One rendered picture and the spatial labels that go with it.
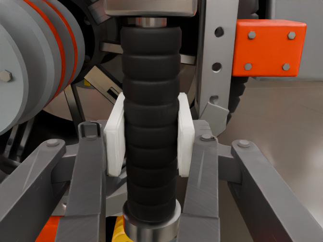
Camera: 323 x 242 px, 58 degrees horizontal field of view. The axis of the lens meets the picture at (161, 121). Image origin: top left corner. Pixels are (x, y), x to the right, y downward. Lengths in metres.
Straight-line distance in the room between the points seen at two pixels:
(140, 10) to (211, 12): 0.23
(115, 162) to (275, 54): 0.30
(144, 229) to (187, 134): 0.08
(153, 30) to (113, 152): 0.07
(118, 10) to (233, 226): 1.28
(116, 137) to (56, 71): 0.17
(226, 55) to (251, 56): 0.03
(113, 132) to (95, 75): 0.36
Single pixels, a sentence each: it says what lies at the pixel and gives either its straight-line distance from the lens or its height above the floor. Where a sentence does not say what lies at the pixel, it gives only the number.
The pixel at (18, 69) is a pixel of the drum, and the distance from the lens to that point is 0.27.
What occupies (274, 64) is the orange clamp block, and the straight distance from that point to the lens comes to 0.42.
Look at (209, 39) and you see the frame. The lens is 0.39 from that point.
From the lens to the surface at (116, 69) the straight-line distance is 0.77.
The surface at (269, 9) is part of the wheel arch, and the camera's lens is 0.68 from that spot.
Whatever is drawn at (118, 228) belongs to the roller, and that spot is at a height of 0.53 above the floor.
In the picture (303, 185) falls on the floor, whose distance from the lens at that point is 1.77.
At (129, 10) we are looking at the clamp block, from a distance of 0.16.
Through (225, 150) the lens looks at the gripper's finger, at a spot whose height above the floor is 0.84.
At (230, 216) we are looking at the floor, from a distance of 1.44.
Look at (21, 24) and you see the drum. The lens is 0.30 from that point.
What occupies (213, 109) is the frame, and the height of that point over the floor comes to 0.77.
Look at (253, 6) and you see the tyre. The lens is 0.49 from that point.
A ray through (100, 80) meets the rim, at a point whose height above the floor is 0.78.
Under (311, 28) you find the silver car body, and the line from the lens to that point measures 0.72.
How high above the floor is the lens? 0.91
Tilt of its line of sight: 22 degrees down
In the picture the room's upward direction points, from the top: 1 degrees clockwise
